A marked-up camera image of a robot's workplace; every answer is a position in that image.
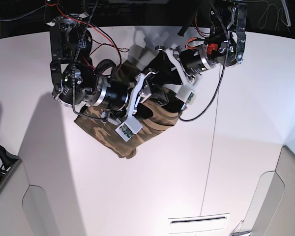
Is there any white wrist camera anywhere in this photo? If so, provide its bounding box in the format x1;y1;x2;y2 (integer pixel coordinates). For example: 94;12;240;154
176;85;195;104
115;116;143;142

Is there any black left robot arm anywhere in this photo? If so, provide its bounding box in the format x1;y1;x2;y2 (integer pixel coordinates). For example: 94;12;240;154
147;0;248;86

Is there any black sleeved right cable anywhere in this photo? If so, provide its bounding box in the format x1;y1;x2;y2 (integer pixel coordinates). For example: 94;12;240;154
178;0;231;122

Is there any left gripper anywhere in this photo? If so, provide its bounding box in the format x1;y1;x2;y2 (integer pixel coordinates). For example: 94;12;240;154
144;45;202;86

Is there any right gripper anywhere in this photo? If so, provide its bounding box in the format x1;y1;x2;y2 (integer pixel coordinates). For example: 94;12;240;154
125;71;174;120

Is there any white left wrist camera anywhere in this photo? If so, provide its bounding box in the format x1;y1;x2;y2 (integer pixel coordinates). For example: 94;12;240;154
176;85;195;104

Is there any camouflage T-shirt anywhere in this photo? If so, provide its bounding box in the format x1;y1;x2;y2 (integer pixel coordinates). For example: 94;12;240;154
73;59;180;160

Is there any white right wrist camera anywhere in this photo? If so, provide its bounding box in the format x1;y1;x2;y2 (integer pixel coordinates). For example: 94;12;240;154
115;116;143;142

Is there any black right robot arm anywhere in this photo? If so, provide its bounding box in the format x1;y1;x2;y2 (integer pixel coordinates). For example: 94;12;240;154
45;0;174;126

